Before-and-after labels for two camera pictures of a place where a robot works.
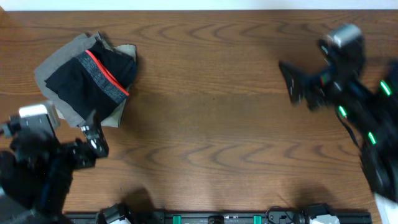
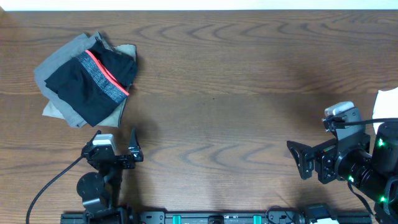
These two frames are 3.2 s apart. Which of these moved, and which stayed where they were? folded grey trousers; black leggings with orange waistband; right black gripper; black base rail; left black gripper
Moved: left black gripper; right black gripper
Stayed: black base rail; folded grey trousers; black leggings with orange waistband
